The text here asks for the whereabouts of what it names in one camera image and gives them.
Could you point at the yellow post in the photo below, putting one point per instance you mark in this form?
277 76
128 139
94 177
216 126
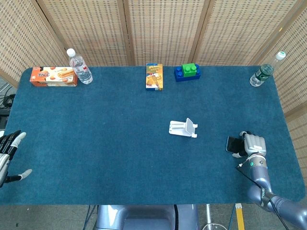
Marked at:
239 218

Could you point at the blue table cloth mat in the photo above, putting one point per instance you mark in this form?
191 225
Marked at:
120 143

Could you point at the woven bamboo folding screen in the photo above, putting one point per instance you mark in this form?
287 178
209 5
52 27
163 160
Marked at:
163 28

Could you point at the yellow blue snack box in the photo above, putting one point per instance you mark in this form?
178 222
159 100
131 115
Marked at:
154 77

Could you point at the clear water bottle red label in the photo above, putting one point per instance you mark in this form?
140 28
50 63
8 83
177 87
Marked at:
80 69

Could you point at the white folding phone stand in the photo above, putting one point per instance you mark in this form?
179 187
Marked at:
177 127

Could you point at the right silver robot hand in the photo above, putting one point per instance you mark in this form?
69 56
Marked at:
255 143

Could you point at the clear water bottle green label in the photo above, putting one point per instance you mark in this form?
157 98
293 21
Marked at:
261 74

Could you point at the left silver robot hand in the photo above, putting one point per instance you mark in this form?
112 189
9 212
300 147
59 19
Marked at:
6 148

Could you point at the grey-blue robot torso base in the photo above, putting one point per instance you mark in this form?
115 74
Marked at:
144 218

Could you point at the orange biscuit box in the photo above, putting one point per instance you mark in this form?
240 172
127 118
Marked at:
52 75

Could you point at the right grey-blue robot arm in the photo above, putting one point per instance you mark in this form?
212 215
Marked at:
263 177

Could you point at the black floor device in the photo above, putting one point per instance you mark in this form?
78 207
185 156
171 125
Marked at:
3 119

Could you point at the blue and green toy blocks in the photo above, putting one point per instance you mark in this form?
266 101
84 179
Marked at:
178 76

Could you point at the white thin pole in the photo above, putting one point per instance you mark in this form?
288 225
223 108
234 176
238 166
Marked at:
208 213

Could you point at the black smartphone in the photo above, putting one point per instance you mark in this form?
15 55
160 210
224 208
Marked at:
233 143

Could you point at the green toy building brick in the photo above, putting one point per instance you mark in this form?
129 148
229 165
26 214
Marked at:
189 70

